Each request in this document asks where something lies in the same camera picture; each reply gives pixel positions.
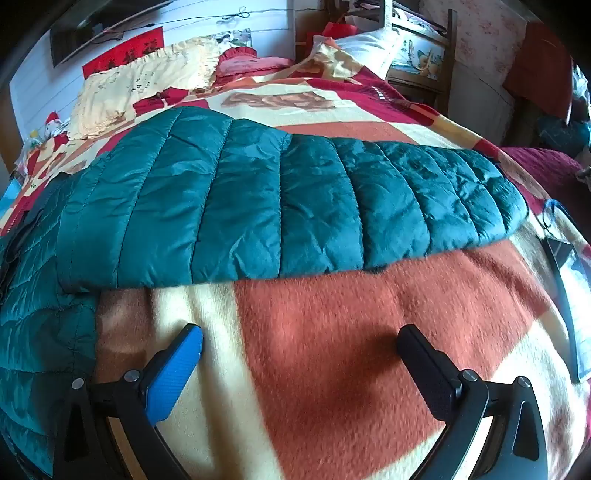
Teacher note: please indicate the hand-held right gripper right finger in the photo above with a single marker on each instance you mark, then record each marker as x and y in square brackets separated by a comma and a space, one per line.
[427, 374]

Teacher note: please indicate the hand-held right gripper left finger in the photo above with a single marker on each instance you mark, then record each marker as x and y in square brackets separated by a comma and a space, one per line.
[178, 374]

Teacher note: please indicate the teal quilted puffer jacket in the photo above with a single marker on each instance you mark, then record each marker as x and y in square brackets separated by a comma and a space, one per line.
[277, 207]

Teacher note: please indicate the red orange printed blanket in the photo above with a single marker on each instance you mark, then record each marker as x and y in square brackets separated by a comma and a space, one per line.
[323, 332]

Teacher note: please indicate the black smartphone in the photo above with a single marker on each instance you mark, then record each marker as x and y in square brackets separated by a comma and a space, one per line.
[570, 295]

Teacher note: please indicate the maroon cushion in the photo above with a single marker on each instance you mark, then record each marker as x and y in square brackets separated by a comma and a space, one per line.
[545, 170]

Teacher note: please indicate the light blue cloth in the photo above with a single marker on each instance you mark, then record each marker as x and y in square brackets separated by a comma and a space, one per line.
[10, 191]

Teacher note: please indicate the teal cloth bundle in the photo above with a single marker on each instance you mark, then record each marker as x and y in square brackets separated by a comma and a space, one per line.
[563, 134]

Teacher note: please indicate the red white stuffed toy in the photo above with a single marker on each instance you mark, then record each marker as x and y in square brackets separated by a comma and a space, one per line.
[54, 123]

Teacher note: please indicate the wooden painted headboard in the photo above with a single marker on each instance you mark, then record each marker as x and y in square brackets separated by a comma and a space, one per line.
[415, 85]

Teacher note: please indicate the yellow frilled pillow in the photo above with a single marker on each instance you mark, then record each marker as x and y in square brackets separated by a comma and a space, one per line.
[138, 83]

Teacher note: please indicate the pink frilled pillow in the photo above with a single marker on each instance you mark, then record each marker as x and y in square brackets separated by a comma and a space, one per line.
[249, 64]

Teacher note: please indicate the floral chair cushion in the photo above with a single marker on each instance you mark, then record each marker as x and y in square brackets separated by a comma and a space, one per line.
[425, 55]

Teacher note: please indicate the hanging dark red cloth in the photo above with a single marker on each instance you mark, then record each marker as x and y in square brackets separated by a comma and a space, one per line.
[540, 69]

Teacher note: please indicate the white pillow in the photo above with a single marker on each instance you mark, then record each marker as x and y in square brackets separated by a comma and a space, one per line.
[369, 48]

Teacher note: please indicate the bright red cloth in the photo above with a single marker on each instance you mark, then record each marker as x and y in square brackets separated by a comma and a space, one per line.
[339, 28]

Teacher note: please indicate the red wall poster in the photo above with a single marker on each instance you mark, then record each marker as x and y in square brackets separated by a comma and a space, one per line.
[138, 44]

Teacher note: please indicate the wall picture with figures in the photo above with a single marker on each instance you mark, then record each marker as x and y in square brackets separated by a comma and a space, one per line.
[238, 37]

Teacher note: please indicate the dark wall television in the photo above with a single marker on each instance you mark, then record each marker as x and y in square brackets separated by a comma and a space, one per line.
[74, 41]

